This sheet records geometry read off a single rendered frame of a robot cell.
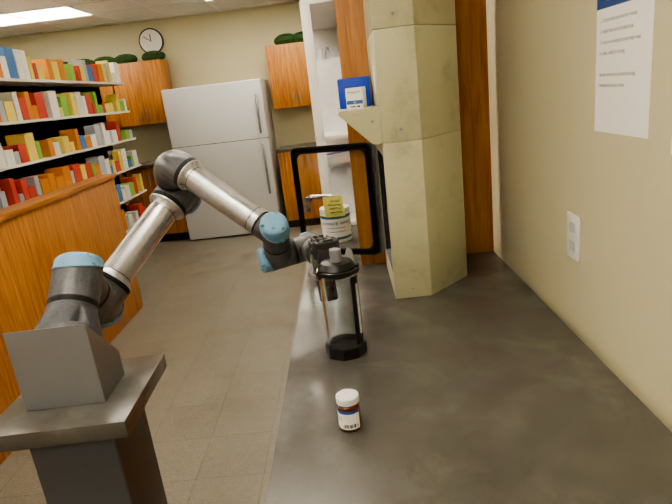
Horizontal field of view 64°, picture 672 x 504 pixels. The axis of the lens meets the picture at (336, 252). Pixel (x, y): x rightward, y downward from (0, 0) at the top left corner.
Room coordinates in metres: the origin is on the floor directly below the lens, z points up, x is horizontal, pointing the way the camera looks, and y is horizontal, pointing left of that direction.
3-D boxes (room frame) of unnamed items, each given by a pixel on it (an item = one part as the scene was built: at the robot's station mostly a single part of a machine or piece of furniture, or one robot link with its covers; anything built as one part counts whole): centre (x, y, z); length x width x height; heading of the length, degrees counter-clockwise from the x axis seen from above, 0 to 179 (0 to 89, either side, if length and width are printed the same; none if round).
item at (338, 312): (1.23, 0.00, 1.06); 0.11 x 0.11 x 0.21
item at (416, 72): (1.70, -0.30, 1.33); 0.32 x 0.25 x 0.77; 178
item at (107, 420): (1.19, 0.65, 0.92); 0.32 x 0.32 x 0.04; 0
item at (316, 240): (1.38, 0.04, 1.16); 0.12 x 0.08 x 0.09; 13
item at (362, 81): (1.81, -0.12, 1.56); 0.10 x 0.10 x 0.09; 88
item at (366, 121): (1.71, -0.11, 1.46); 0.32 x 0.11 x 0.10; 178
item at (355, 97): (1.66, -0.11, 1.54); 0.05 x 0.05 x 0.06; 73
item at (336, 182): (1.92, -0.02, 1.19); 0.30 x 0.01 x 0.40; 67
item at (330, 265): (1.23, 0.00, 1.18); 0.09 x 0.09 x 0.07
